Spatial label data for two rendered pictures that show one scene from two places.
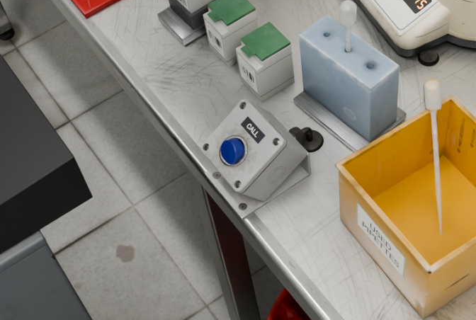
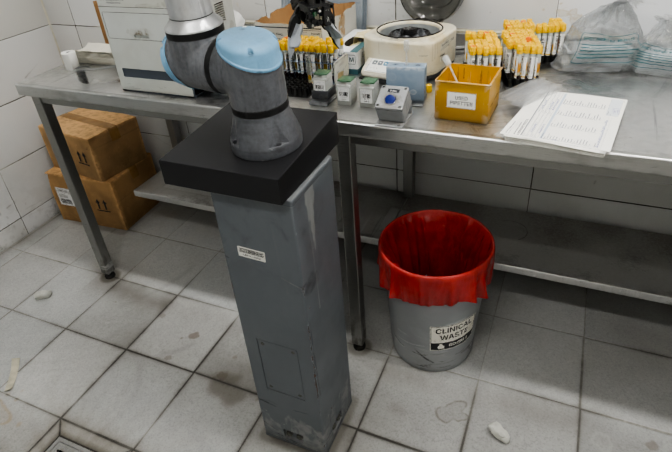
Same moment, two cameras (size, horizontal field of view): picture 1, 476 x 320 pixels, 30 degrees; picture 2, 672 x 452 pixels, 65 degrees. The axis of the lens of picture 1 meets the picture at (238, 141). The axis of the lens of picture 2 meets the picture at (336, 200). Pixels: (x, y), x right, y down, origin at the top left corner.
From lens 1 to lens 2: 96 cm
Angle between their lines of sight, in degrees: 35
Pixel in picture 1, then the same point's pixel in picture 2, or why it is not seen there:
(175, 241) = not seen: hidden behind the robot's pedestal
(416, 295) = (483, 112)
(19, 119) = (302, 113)
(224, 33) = (350, 85)
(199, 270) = not seen: hidden behind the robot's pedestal
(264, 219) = (409, 126)
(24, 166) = (319, 119)
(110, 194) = (224, 313)
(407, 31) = not seen: hidden behind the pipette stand
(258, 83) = (373, 96)
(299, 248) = (429, 126)
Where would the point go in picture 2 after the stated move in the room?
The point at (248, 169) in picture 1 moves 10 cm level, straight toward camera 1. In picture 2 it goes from (400, 101) to (432, 112)
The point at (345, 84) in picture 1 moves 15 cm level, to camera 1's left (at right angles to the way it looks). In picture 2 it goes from (411, 76) to (369, 93)
